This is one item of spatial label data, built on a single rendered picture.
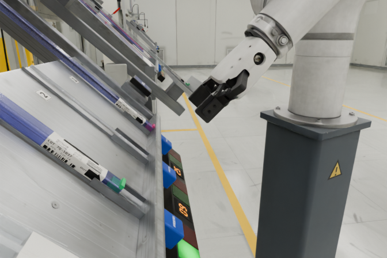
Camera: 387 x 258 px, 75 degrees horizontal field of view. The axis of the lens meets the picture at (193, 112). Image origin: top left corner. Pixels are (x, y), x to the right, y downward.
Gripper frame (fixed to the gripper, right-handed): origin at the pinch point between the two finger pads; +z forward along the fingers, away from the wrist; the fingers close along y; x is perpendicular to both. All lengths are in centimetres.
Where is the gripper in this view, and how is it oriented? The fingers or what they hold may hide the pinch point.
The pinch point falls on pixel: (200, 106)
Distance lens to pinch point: 46.1
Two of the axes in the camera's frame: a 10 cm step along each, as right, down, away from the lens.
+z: -7.0, 7.1, 1.1
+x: -7.0, -6.5, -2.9
